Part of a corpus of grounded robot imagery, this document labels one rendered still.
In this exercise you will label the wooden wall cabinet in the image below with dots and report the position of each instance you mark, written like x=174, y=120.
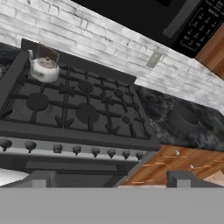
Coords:
x=213, y=52

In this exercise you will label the black pot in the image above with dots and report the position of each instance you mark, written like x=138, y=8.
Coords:
x=182, y=121

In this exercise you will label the wooden base cabinet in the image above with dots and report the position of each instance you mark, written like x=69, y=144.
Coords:
x=180, y=163

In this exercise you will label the black gas stove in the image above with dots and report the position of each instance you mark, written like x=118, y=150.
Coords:
x=87, y=116

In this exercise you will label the black microwave oven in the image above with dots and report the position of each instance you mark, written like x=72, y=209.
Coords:
x=140, y=17

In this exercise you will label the grey wall outlet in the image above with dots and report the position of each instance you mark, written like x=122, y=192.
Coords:
x=153, y=59

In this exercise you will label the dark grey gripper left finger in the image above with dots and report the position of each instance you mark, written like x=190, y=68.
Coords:
x=43, y=178

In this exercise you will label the white drawer knob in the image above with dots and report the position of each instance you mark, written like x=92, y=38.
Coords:
x=177, y=152
x=191, y=166

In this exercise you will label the dark stove knob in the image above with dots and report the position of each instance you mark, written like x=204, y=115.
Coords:
x=126, y=154
x=139, y=155
x=30, y=145
x=95, y=152
x=5, y=144
x=111, y=153
x=57, y=148
x=76, y=150

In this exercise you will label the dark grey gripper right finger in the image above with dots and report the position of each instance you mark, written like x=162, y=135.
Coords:
x=180, y=178

